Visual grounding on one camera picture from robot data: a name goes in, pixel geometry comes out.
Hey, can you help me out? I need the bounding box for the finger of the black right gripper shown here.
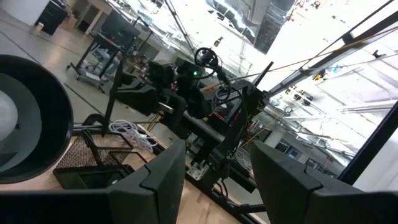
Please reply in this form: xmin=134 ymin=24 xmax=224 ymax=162
xmin=116 ymin=81 xmax=160 ymax=116
xmin=120 ymin=72 xmax=139 ymax=86

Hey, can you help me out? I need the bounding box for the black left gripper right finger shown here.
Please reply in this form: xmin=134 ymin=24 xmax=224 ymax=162
xmin=251 ymin=140 xmax=398 ymax=224

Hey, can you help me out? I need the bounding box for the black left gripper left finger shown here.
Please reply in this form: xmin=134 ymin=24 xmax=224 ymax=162
xmin=0 ymin=139 xmax=187 ymax=224

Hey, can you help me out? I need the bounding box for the black mesh desk organizer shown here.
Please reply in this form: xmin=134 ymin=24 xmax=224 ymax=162
xmin=52 ymin=129 xmax=149 ymax=190

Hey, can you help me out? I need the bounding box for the person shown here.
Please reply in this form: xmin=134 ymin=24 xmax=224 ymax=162
xmin=91 ymin=46 xmax=121 ymax=75

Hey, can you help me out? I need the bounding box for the dark grey side desk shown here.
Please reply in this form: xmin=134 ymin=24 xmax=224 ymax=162
xmin=182 ymin=110 xmax=226 ymax=144

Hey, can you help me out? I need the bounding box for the black rolling workstation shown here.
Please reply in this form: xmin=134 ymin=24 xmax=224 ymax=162
xmin=66 ymin=11 xmax=141 ymax=94

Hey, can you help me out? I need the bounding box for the white spotlight lamp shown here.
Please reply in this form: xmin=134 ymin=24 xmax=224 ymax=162
xmin=0 ymin=54 xmax=75 ymax=184

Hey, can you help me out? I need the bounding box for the thin black strut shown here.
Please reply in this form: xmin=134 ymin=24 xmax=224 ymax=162
xmin=251 ymin=61 xmax=274 ymax=90

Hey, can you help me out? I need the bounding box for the black cabinet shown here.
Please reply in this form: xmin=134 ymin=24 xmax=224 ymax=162
xmin=35 ymin=0 xmax=68 ymax=35

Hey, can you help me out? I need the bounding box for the white pillar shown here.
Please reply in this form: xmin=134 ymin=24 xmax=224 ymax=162
xmin=0 ymin=0 xmax=50 ymax=26

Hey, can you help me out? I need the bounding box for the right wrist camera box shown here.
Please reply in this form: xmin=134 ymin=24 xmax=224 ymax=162
xmin=148 ymin=60 xmax=175 ymax=88

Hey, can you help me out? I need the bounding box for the white lamp cable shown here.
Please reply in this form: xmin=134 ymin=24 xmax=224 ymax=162
xmin=108 ymin=119 xmax=159 ymax=153

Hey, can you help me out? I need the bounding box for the silver mounting bracket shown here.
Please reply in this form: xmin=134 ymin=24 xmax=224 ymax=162
xmin=187 ymin=161 xmax=210 ymax=181

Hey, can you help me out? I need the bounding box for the black overhead frame beam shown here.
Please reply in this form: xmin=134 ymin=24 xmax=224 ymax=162
xmin=269 ymin=9 xmax=398 ymax=97
xmin=337 ymin=102 xmax=398 ymax=186

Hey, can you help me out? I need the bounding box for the silver ventilation duct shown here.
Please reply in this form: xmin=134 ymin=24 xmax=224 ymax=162
xmin=253 ymin=0 xmax=296 ymax=55

